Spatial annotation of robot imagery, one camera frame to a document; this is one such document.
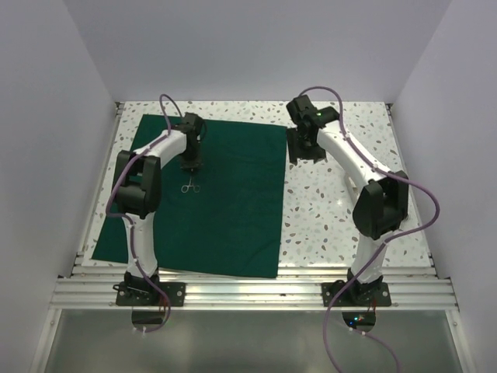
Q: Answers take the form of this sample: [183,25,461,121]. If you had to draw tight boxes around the steel instrument tray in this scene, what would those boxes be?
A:
[344,173,360,204]

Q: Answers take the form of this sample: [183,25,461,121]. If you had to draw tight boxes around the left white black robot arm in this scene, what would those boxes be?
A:
[106,113,207,305]

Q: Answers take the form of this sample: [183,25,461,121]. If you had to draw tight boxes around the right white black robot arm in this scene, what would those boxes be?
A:
[287,95,408,307]

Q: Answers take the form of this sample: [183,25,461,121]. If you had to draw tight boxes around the green surgical cloth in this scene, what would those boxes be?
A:
[91,113,289,280]

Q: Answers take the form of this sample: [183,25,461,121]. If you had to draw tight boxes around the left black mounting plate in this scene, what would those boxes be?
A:
[113,282,186,307]

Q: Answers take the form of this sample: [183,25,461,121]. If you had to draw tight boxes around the black mounting plate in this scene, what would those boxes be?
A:
[321,280,392,308]
[113,282,186,307]

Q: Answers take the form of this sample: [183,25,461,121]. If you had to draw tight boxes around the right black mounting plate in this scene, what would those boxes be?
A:
[321,280,392,308]

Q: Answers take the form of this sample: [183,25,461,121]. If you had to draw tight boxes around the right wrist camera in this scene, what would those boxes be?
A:
[286,95,317,124]

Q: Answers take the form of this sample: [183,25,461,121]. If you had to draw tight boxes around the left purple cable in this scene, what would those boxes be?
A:
[104,92,186,333]

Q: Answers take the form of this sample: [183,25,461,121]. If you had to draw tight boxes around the aluminium rail frame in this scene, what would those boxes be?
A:
[48,101,463,373]

